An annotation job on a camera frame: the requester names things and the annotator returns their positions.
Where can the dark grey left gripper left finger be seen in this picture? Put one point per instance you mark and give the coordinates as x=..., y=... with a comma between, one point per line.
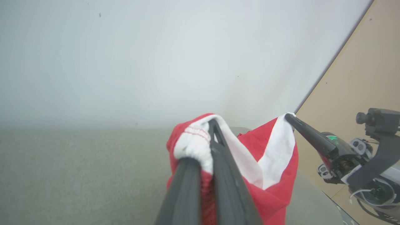
x=184, y=197

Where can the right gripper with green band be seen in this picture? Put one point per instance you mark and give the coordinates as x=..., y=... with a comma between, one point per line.
x=343, y=162

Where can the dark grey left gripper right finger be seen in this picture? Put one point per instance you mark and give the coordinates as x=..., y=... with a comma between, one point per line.
x=231, y=193

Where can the red shorts with white stripes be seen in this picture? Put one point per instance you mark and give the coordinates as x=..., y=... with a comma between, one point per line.
x=275, y=193

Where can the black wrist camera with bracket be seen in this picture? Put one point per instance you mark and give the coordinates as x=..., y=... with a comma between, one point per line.
x=382, y=120

